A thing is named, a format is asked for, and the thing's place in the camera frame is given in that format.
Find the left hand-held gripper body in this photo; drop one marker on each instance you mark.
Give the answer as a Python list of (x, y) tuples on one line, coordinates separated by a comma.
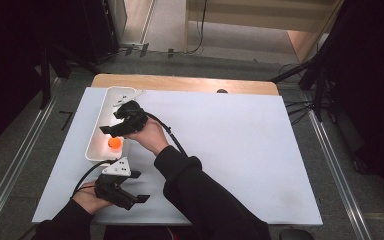
[(113, 191)]

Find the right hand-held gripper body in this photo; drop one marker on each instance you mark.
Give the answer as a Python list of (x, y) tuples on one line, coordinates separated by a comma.
[(133, 120)]

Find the white plastic tray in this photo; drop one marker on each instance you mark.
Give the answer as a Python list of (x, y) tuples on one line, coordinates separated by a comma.
[(105, 110)]

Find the orange ball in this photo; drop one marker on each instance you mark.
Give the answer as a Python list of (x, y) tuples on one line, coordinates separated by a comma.
[(114, 143)]

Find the person's right hand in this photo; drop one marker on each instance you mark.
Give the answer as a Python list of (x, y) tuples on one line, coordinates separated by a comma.
[(151, 136)]

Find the person's left hand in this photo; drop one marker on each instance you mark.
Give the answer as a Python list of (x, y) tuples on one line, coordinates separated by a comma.
[(86, 200)]

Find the person's dark clothing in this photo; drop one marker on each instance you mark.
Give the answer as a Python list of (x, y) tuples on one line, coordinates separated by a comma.
[(136, 234)]

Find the wooden table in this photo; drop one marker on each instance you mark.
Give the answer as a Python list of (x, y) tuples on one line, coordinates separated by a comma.
[(180, 83)]

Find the black metal stand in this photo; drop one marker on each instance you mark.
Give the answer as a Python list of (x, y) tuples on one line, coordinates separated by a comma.
[(46, 80)]

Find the black cabinet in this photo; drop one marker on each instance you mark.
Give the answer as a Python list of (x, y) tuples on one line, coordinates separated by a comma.
[(100, 30)]

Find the white board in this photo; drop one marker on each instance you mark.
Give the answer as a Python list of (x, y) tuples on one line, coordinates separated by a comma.
[(240, 143)]

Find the light wooden furniture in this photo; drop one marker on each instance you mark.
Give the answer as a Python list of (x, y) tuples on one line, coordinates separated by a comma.
[(246, 20)]

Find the black tripod stand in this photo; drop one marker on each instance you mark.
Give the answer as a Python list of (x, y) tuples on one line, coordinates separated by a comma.
[(320, 80)]

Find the metal floor rail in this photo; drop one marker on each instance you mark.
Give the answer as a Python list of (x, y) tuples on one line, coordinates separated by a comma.
[(20, 156), (338, 173)]

